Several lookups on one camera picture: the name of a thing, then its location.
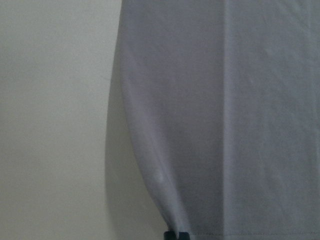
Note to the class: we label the brown t-shirt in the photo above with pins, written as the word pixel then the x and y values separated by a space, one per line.
pixel 222 103

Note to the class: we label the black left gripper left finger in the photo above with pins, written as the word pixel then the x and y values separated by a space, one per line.
pixel 169 235

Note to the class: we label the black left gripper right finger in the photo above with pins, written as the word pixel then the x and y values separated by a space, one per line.
pixel 183 236

